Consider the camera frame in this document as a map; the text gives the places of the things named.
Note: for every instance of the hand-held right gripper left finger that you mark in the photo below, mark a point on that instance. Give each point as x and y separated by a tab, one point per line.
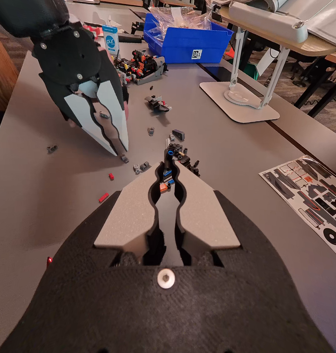
124	217

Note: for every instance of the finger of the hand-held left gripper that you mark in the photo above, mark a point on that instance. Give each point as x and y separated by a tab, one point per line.
113	110
85	115

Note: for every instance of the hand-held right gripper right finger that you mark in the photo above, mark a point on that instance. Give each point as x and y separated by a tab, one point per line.
209	217

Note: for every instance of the dark grey lego wedge piece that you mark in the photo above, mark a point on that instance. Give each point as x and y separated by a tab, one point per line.
150	131

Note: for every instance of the black grey lego wing assembly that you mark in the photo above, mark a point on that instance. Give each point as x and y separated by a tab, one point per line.
157	104

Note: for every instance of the pile of small lego pieces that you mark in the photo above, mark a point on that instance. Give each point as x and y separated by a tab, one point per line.
187	161

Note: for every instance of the light grey lego beam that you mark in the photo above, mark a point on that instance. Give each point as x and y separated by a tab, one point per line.
104	115

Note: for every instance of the dark grey lego pin connector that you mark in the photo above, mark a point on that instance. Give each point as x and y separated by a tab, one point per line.
51	149

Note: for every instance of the lego car chassis model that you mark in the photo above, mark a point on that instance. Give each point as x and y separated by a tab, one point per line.
140	69

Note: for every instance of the grey lego joint piece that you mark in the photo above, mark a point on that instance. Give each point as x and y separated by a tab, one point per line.
141	166

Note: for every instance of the person's left hand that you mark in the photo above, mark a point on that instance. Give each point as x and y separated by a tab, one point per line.
126	110

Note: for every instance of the red white paper packaging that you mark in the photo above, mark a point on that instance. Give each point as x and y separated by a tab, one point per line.
92	29

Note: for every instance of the white blue gum packet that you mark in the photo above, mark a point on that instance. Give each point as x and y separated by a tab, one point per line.
110	40

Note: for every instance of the black white sticker sheet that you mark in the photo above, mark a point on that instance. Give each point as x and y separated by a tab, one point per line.
308	198

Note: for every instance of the blue bin with square tag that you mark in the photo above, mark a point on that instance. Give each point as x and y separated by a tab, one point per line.
190	44

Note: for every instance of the clear plastic bags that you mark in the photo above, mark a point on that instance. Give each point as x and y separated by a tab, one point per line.
181	18

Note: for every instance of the green plastic crate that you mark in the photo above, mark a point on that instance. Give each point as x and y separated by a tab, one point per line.
251	71

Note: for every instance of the white paper tag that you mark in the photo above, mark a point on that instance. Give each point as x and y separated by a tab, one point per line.
267	63

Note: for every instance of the tan wooden stand board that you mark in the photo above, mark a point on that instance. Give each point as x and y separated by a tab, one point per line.
316	47

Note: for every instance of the black bracket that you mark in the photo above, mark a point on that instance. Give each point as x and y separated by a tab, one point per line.
137	27

